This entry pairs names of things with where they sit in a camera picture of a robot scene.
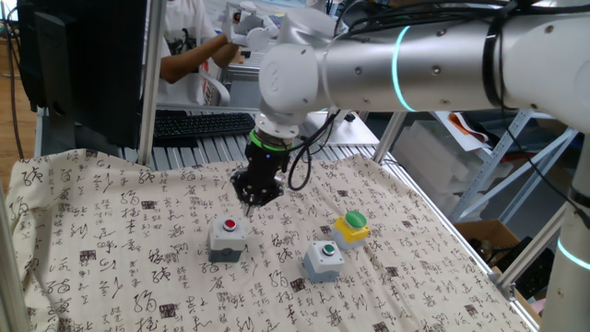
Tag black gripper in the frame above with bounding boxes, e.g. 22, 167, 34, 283
230, 143, 290, 217

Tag grey box red button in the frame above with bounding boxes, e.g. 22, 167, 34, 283
206, 215, 249, 264

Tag grey box green button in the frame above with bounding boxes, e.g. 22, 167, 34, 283
301, 240, 346, 284

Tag yellow box green mushroom button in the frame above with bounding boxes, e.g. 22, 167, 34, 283
330, 210, 372, 252

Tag bare operator forearm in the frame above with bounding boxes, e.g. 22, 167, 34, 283
159, 34, 241, 84

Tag black keyboard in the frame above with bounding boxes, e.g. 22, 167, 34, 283
153, 112, 257, 139

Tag grey metal workbench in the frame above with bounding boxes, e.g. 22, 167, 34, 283
219, 53, 264, 110

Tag white chair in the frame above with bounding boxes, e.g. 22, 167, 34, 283
200, 73, 231, 107

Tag beige calligraphy print tablecloth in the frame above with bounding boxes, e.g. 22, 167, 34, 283
4, 148, 538, 332

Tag white foam sheets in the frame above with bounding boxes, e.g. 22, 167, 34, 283
394, 120, 469, 218

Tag person in white t-shirt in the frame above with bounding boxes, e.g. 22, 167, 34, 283
156, 0, 225, 106

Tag black computer monitor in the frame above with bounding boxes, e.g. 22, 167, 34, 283
16, 0, 148, 151

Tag paper with orange print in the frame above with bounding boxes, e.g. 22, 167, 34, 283
432, 110, 492, 151

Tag brown cardboard box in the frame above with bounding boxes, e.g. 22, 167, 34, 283
454, 219, 548, 319

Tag blue-grey metal shelf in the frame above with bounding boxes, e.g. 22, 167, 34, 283
449, 108, 580, 225

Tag black electronic device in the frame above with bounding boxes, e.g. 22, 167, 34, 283
492, 235, 561, 296

